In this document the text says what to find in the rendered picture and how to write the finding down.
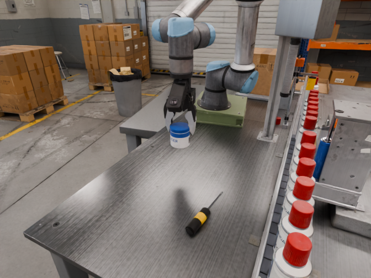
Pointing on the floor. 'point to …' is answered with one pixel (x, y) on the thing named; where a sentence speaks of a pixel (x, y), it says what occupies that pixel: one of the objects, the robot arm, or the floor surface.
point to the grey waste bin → (128, 97)
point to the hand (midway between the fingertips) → (180, 131)
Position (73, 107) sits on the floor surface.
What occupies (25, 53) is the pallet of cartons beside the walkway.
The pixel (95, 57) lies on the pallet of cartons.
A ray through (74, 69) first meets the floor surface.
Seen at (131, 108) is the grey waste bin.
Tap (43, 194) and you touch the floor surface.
